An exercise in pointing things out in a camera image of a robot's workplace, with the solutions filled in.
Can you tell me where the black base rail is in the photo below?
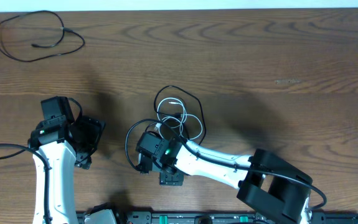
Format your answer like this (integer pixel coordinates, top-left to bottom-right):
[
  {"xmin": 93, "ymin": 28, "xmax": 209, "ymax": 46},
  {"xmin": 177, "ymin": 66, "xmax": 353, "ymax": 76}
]
[{"xmin": 113, "ymin": 211, "xmax": 358, "ymax": 224}]

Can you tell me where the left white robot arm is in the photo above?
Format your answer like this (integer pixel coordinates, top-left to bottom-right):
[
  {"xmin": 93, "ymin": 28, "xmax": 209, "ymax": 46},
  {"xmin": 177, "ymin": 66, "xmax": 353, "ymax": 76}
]
[{"xmin": 28, "ymin": 96, "xmax": 117, "ymax": 223}]

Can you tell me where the black usb cable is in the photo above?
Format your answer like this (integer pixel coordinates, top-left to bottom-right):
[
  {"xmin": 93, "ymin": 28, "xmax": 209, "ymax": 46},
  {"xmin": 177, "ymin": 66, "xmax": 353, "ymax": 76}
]
[{"xmin": 144, "ymin": 85, "xmax": 207, "ymax": 146}]

